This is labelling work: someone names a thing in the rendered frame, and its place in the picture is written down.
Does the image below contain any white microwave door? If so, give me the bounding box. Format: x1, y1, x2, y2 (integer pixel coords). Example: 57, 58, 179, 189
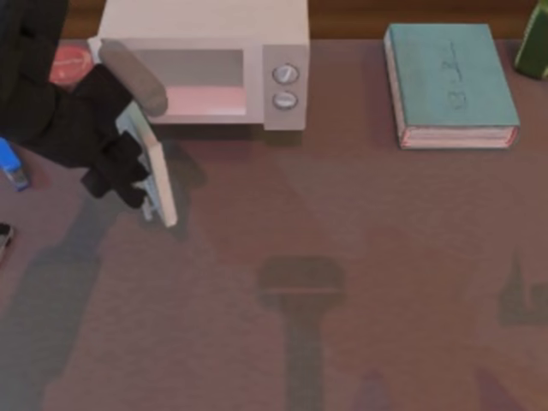
87, 37, 179, 229

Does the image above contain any white microwave body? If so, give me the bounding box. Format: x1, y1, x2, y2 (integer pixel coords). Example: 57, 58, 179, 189
97, 0, 311, 132

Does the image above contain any round silver control knob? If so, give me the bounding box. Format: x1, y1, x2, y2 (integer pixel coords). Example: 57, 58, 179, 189
271, 89, 300, 110
271, 63, 301, 85

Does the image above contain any red round disc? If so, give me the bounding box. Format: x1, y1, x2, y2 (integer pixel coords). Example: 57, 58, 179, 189
48, 45, 93, 87

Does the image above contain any blue stapler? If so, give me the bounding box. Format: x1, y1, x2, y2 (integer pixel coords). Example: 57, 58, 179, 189
0, 136, 32, 193

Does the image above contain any black and white object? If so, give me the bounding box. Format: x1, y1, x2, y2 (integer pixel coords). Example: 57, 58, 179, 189
0, 222, 15, 263

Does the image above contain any teal hardcover book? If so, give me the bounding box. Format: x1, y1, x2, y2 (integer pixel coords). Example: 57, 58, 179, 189
383, 22, 521, 152

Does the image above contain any green book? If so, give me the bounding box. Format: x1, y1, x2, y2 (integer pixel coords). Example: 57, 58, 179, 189
514, 0, 548, 81

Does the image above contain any grey cylindrical door handle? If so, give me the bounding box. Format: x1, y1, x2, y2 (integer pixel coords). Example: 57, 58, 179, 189
98, 42, 170, 118

